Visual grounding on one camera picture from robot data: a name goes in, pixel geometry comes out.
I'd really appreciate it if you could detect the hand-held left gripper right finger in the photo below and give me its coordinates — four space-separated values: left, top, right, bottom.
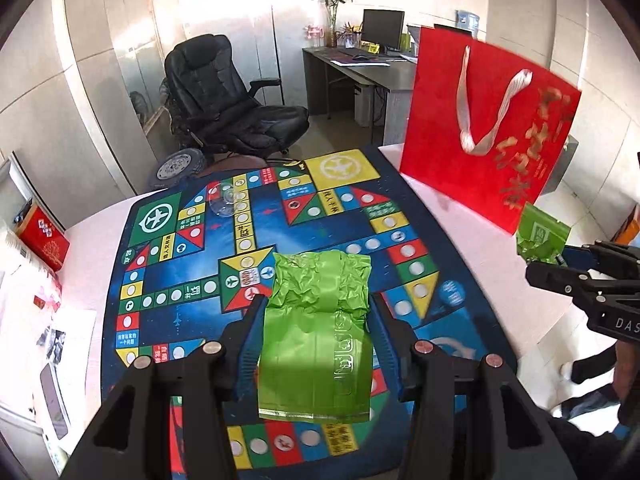
367 292 576 480

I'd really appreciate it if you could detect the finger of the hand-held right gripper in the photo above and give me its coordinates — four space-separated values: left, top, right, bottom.
525 261 608 311
555 241 640 281

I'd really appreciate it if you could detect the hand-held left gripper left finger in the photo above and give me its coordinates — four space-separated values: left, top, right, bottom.
60 294 271 480

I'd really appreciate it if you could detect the green foil packet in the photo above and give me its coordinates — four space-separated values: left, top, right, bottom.
257 251 373 422
516 202 572 266

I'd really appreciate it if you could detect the red gift bag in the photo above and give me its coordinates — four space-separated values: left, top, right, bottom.
399 25 583 237

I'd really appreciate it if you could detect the person's right forearm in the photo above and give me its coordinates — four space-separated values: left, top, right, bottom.
612 340 640 428

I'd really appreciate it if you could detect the person's dark trouser leg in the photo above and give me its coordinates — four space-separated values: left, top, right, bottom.
570 345 618 386

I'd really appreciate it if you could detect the orange wooden chair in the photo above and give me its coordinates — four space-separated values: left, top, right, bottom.
612 205 640 246

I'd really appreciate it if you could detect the colourful board game mat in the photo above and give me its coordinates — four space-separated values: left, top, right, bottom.
100 147 506 476

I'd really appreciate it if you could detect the person's dark clothing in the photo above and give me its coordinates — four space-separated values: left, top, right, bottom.
545 412 640 480

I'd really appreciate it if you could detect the clear glass cup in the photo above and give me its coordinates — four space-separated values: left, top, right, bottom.
207 182 248 218

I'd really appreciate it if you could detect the white tablet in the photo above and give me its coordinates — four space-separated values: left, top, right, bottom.
37 360 71 441

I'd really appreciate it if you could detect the car wheel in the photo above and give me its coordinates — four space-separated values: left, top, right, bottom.
147 147 207 192

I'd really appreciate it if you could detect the computer tower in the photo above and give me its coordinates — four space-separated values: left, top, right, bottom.
354 85 386 128

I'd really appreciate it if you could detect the red cardboard box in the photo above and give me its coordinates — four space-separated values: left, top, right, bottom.
14 200 71 272

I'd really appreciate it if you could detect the grey office desk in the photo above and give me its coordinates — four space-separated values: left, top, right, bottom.
301 46 418 148

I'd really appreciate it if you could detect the white box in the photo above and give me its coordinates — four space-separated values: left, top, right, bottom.
0 225 51 283

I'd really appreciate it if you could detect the black leather office chair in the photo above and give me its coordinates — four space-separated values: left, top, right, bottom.
162 34 311 163

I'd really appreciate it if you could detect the silver framed panel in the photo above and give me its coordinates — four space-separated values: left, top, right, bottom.
0 150 41 231

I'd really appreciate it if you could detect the black computer monitor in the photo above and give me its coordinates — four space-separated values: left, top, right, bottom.
361 9 406 56

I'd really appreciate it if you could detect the small desk plant pot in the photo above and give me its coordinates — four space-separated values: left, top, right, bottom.
337 21 362 50

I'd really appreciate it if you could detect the leaning glass panel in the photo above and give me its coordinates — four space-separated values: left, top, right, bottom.
102 0 173 136

